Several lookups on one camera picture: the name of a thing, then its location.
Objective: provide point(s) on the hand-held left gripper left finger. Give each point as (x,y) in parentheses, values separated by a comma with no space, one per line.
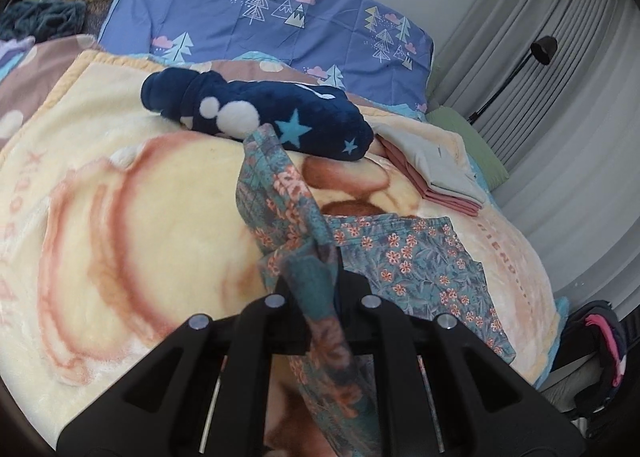
(290,332)

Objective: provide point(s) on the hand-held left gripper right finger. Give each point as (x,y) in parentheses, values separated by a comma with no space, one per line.
(350,322)

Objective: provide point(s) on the teal floral shirt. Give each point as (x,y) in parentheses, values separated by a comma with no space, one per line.
(420,267)

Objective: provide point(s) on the folded pink cloth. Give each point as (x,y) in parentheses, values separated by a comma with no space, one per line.
(402,157)

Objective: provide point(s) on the cream printed blanket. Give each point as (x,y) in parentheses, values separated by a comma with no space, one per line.
(150,217)

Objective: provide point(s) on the folded grey cloth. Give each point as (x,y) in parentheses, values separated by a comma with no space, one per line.
(440,162)

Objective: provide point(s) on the navy star-print plush garment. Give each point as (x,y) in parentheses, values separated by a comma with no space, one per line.
(300,112)

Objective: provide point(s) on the green pillow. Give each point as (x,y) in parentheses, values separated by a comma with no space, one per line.
(475,142)

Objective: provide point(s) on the black and pink backpack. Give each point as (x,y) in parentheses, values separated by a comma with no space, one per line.
(600,337)

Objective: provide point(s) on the grey pleated curtain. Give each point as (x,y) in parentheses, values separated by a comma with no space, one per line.
(575,162)

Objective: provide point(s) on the blue tree-print pillow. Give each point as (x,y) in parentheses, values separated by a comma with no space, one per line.
(225,12)

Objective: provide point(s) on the black floor lamp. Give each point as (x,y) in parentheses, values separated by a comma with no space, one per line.
(545,48)

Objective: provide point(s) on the pastel patterned bed sheet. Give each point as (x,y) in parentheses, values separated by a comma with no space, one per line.
(40,72)

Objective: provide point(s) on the lilac cloth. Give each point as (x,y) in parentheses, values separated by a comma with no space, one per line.
(10,49)

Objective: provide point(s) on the teal fuzzy blanket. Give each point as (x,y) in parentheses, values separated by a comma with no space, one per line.
(45,17)

